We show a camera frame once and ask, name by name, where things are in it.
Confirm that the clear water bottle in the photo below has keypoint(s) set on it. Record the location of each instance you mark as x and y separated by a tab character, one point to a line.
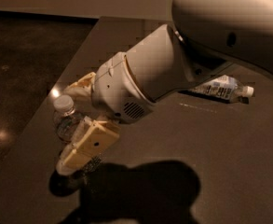
65	117

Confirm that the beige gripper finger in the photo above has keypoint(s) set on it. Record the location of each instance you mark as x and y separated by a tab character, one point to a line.
90	139
81	90

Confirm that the lying labelled plastic bottle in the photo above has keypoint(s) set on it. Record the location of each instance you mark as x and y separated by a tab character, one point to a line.
225	88

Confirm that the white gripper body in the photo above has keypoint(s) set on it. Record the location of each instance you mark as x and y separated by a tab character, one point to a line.
113	88

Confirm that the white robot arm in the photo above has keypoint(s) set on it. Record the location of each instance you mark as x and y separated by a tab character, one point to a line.
206	37

